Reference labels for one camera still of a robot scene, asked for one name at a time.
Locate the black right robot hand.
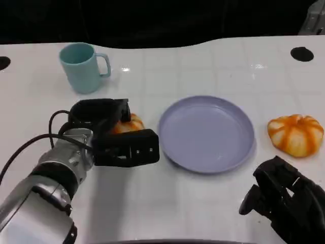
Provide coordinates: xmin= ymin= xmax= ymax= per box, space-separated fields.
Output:
xmin=238 ymin=156 xmax=325 ymax=244

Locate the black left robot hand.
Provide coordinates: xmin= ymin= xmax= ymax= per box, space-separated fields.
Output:
xmin=68 ymin=98 xmax=160 ymax=169

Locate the orange white toy bread roll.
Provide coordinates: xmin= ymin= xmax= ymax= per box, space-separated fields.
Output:
xmin=267 ymin=114 xmax=325 ymax=159
xmin=111 ymin=113 xmax=146 ymax=135

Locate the lilac plate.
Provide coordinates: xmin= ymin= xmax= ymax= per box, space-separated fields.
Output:
xmin=157 ymin=95 xmax=256 ymax=175

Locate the pale green mug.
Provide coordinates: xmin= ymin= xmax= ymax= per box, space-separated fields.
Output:
xmin=59 ymin=42 xmax=112 ymax=95

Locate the grey equipment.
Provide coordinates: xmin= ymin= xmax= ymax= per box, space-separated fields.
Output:
xmin=298 ymin=0 xmax=325 ymax=35

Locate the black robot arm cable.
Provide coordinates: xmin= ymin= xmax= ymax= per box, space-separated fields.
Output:
xmin=0 ymin=134 xmax=92 ymax=184
xmin=48 ymin=110 xmax=75 ymax=151

